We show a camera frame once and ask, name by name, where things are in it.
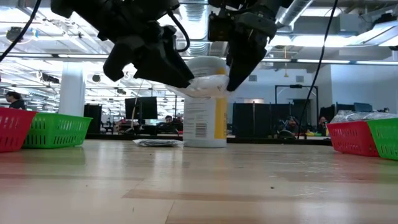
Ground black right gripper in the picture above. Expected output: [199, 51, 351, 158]
[226, 0, 293, 93]

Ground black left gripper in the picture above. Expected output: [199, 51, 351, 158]
[74, 0, 195, 89]

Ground black computer monitor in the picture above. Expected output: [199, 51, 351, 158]
[124, 96, 159, 135]

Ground black partition panels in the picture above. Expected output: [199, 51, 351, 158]
[232, 102, 312, 138]

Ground white canister with yellow label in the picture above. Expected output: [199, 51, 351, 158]
[183, 55, 229, 149]

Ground flat clear bag dark disc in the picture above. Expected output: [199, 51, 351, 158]
[132, 138, 186, 148]

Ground black cabinet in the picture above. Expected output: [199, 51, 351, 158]
[83, 103, 103, 135]

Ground white building column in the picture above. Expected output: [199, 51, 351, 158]
[58, 61, 87, 118]

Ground dark background monitor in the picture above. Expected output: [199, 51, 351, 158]
[353, 102, 374, 113]

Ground green plastic basket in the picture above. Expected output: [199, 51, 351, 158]
[22, 112, 93, 149]
[366, 117, 398, 161]

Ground red plastic basket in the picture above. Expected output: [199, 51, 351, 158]
[326, 120, 380, 157]
[0, 108, 38, 153]

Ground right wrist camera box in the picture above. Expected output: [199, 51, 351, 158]
[207, 14, 233, 43]

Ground silver air duct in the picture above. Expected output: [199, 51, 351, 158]
[177, 2, 216, 57]

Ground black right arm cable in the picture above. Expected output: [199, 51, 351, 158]
[297, 0, 339, 140]

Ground ceiling device with yellow cable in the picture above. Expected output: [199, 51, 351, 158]
[5, 26, 37, 44]

